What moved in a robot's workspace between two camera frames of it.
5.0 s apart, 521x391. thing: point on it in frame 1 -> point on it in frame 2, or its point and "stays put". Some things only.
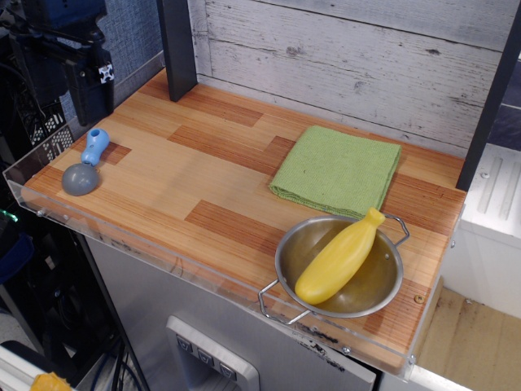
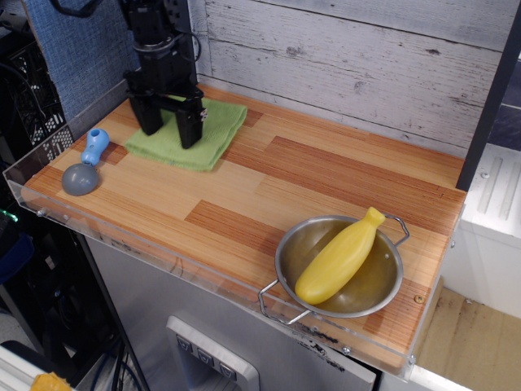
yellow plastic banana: x=339 y=264 stays put
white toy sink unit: x=483 y=261 stays put
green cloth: x=338 y=170 -> x=221 y=123
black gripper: x=45 y=50 -> x=168 y=69
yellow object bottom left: x=50 y=382 stays put
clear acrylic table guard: x=326 y=238 stays put
